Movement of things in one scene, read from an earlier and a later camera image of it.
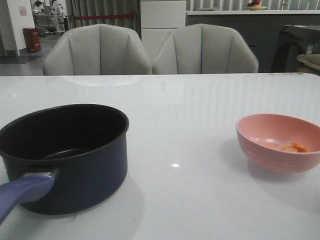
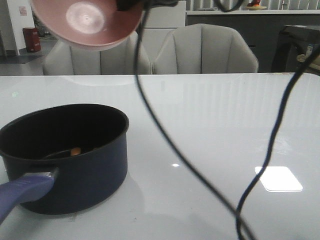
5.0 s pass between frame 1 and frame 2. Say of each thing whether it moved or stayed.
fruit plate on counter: stayed
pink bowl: moved
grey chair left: stayed
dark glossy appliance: stayed
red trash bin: stayed
